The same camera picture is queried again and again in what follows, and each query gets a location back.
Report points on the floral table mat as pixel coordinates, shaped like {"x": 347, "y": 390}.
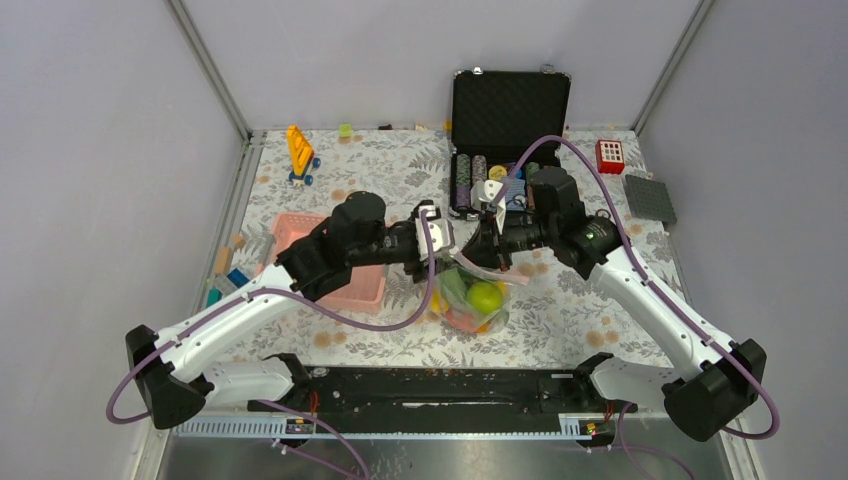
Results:
{"x": 557, "y": 320}

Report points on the black poker chip case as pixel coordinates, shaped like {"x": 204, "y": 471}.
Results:
{"x": 497, "y": 115}

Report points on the wooden block pile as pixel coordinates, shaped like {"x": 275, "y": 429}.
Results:
{"x": 225, "y": 278}

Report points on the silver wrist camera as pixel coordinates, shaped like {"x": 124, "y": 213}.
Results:
{"x": 489, "y": 196}
{"x": 433, "y": 233}

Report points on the red grid toy block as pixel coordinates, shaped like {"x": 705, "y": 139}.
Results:
{"x": 610, "y": 157}

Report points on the green pear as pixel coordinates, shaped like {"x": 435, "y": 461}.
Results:
{"x": 485, "y": 297}

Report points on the yellow toy cart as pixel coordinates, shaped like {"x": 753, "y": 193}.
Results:
{"x": 303, "y": 159}

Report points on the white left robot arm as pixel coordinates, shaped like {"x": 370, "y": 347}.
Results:
{"x": 174, "y": 373}

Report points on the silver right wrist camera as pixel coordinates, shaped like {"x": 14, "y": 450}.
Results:
{"x": 489, "y": 196}

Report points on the red orange mango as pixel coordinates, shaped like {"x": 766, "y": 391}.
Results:
{"x": 465, "y": 322}

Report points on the yellow lemon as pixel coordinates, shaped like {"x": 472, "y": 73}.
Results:
{"x": 437, "y": 304}

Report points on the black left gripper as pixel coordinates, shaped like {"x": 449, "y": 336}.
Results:
{"x": 417, "y": 268}

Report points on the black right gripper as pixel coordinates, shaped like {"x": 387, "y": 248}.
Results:
{"x": 484, "y": 248}

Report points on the grey building baseplate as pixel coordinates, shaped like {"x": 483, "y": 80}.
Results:
{"x": 649, "y": 199}

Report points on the clear zip top bag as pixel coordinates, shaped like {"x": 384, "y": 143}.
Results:
{"x": 507, "y": 280}

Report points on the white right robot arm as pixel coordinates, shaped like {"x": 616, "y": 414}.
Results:
{"x": 713, "y": 378}

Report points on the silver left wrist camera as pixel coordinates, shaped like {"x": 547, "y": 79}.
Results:
{"x": 433, "y": 233}

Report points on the pink plastic basket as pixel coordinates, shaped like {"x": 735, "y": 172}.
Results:
{"x": 363, "y": 294}

